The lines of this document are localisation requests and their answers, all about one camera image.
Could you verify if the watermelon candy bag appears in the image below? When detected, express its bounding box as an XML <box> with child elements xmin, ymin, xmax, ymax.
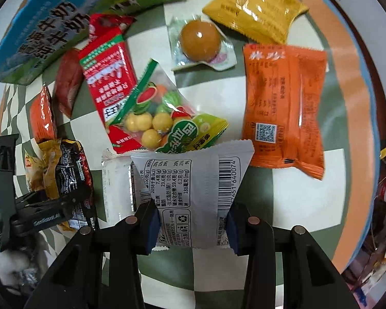
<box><xmin>110</xmin><ymin>59</ymin><xmax>229</xmax><ymax>153</ymax></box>

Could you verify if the yellow biscuit snack bag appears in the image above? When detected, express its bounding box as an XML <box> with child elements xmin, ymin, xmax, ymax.
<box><xmin>24</xmin><ymin>151</ymin><xmax>46</xmax><ymax>192</ymax></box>

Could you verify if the yellow black noodle packet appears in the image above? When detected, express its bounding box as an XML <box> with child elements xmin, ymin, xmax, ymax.
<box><xmin>39</xmin><ymin>139</ymin><xmax>99</xmax><ymax>231</ymax></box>

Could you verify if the dark red snack packet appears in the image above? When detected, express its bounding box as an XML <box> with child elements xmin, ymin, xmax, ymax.
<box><xmin>53</xmin><ymin>48</ymin><xmax>84</xmax><ymax>119</ymax></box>

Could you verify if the silver snack packet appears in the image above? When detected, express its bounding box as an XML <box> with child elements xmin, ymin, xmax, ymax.
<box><xmin>131</xmin><ymin>140</ymin><xmax>255</xmax><ymax>249</ymax></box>

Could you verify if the red long snack packet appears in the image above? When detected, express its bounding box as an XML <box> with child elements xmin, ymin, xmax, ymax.
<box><xmin>78</xmin><ymin>13</ymin><xmax>141</xmax><ymax>153</ymax></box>

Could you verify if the white wafer packet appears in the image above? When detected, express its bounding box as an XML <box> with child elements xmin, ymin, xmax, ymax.
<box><xmin>102</xmin><ymin>149</ymin><xmax>151</xmax><ymax>226</ymax></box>

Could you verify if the packaged braised egg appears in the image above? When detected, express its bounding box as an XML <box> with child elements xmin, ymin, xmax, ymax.
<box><xmin>166</xmin><ymin>15</ymin><xmax>237</xmax><ymax>72</ymax></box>

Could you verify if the cardboard milk box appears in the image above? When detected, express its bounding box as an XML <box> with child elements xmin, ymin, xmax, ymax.
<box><xmin>0</xmin><ymin>0</ymin><xmax>179</xmax><ymax>85</ymax></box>

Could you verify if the yellow snack packet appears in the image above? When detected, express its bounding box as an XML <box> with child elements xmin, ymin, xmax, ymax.
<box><xmin>202</xmin><ymin>0</ymin><xmax>309</xmax><ymax>44</ymax></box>

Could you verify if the orange snack packet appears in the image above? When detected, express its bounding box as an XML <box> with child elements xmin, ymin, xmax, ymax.
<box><xmin>29</xmin><ymin>84</ymin><xmax>57</xmax><ymax>144</ymax></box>

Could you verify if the orange rice cracker packet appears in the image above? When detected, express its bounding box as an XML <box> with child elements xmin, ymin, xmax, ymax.
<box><xmin>242</xmin><ymin>44</ymin><xmax>327</xmax><ymax>180</ymax></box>

